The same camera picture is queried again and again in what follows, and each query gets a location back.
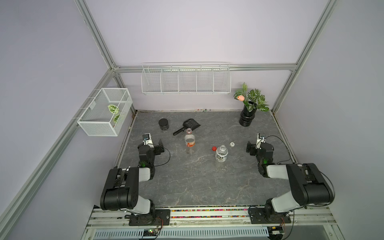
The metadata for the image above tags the clear bottle white label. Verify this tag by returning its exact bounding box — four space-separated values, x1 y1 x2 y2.
216 145 228 163

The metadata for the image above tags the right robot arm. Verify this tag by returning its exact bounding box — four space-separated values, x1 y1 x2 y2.
246 141 335 216

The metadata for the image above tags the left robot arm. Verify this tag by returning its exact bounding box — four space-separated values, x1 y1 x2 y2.
100 140 165 216

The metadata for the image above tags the clear bottle red label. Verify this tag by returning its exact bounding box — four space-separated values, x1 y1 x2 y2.
185 128 196 148

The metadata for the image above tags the black round jar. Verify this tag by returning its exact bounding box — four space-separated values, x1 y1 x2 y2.
158 118 169 131

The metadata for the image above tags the black vase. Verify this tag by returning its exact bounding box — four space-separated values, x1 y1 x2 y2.
239 106 257 127

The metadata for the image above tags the black scoop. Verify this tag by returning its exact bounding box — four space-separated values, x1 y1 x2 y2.
173 119 201 136

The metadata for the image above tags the artificial green plant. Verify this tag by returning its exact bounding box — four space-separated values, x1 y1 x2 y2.
234 83 270 112

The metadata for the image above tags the green leaf in basket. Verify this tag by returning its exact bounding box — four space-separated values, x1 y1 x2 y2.
108 105 120 115

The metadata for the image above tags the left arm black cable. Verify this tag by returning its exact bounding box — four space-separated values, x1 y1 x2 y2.
153 146 172 168

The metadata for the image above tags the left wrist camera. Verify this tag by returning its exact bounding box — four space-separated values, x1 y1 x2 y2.
143 133 154 148

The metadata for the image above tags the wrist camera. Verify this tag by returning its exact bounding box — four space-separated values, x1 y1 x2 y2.
256 133 266 149
143 133 154 148

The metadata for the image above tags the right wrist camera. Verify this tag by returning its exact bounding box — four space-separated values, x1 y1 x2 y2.
256 133 266 149

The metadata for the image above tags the white wire basket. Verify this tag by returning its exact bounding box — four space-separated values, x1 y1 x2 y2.
77 88 133 137

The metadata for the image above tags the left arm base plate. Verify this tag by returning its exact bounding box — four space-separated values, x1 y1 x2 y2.
129 209 171 226

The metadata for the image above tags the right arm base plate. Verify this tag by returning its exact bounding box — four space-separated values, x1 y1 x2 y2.
248 206 292 225

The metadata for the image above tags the long white wire shelf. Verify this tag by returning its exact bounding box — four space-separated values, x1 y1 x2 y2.
141 63 232 95

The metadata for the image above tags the aluminium front rail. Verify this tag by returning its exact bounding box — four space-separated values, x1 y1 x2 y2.
82 206 345 240

